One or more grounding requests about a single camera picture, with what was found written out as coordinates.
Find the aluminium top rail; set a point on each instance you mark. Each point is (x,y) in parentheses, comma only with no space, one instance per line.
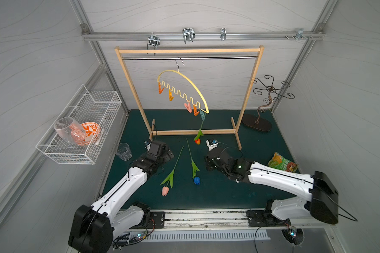
(89,35)

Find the metal bracket right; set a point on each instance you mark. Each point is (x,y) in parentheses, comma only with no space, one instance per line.
(300,35)

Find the white wire basket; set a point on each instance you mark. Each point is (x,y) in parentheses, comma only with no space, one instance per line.
(86,106)

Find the metal hook left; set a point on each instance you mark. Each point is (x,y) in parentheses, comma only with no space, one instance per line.
(153,42)

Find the pink clothespin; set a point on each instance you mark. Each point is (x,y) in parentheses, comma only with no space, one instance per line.
(188,107)

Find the pink artificial tulip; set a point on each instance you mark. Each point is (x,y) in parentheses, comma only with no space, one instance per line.
(168,182)

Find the blue artificial tulip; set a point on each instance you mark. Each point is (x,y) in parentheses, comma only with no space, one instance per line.
(195,169)

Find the metal hook small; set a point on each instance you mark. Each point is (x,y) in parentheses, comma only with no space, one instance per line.
(223,34)

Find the metal hook middle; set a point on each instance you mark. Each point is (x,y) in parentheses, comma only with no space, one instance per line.
(188,35)

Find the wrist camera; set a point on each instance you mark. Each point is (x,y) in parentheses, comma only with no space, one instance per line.
(211,144)
(148,145)

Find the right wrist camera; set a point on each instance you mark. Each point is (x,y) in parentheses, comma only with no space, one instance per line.
(211,144)

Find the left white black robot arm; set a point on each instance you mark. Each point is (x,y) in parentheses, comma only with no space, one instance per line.
(100,241)

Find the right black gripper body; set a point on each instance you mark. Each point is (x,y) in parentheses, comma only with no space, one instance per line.
(214,158)

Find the yellow clip hanger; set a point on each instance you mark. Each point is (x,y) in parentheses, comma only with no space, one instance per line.
(182,86)

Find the green table mat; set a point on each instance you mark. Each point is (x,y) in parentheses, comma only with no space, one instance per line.
(216,191)

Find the orange white patterned bowl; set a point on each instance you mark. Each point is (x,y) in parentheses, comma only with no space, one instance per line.
(93,133)

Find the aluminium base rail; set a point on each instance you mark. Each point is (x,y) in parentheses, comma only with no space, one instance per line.
(205,219)

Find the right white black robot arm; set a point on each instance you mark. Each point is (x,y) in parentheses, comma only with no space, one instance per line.
(314,195)

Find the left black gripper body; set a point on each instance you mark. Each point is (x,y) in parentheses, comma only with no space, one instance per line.
(164,155)

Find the dark metal jewelry stand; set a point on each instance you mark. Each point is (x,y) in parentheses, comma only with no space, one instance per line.
(258,122)

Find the orange clothespin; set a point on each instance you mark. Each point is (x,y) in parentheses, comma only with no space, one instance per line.
(195,110)
(170,95)

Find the teal clothespin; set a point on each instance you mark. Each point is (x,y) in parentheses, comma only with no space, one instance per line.
(202,114)

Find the clear glass pitcher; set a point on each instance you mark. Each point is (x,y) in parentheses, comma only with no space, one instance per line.
(69,130)

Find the green snack bag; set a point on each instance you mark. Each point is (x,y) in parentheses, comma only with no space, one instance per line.
(281,163)

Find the clear drinking glass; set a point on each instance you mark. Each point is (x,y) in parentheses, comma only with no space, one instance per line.
(124,152)

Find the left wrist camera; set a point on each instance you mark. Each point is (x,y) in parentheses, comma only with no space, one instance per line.
(148,145)

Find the orange artificial tulip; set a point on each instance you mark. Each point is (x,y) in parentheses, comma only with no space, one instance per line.
(199,134)

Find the wooden clothes rack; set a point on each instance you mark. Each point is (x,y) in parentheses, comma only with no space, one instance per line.
(235,125)

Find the orange clothespin end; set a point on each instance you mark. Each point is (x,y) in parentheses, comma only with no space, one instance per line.
(160,88)

